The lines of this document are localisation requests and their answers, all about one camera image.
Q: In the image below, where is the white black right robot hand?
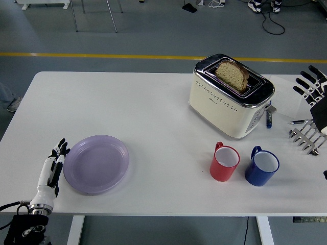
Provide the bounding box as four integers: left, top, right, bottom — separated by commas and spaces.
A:
293, 65, 327, 135

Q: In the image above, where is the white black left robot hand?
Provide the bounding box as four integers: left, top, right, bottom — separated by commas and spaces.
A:
30, 138, 71, 207

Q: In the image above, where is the purple plastic plate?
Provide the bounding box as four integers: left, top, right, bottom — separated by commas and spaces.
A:
63, 134, 130, 197

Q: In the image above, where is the brown bread slice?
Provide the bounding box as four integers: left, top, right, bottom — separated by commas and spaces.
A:
214, 60, 249, 93

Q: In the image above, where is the silver black ballpoint pen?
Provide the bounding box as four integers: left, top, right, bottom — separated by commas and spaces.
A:
288, 118, 315, 125

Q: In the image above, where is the silver metal toast rack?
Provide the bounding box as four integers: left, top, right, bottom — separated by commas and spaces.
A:
288, 120, 327, 156

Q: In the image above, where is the white paper sheet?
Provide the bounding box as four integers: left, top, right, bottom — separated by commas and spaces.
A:
268, 75, 307, 118

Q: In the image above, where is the white table leg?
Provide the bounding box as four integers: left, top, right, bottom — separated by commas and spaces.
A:
256, 216, 275, 245
66, 215, 85, 245

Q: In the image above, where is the person's grey shoe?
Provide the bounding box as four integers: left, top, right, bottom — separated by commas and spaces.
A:
7, 96, 22, 113

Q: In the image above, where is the blue enamel mug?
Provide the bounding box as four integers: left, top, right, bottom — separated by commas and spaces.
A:
244, 145, 280, 187

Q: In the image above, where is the person's leg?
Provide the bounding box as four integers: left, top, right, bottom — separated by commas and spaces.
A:
0, 81, 16, 109

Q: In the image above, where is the cream chrome two-slot toaster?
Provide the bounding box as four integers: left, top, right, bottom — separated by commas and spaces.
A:
188, 53, 277, 140

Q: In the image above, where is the black table control panel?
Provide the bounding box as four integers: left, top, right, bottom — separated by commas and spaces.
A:
292, 216, 327, 223

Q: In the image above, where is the red enamel mug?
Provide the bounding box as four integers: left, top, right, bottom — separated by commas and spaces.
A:
209, 141, 241, 182

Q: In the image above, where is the white stand base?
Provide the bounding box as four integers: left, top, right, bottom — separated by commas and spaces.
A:
14, 0, 70, 11

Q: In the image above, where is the black looped floor cable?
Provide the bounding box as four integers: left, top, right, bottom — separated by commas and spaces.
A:
262, 7, 286, 35

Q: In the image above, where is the thin black hanging cable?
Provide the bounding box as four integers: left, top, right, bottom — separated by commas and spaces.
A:
244, 216, 250, 245

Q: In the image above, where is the grey metal chair frame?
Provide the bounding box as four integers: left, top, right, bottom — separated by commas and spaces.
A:
69, 0, 123, 33

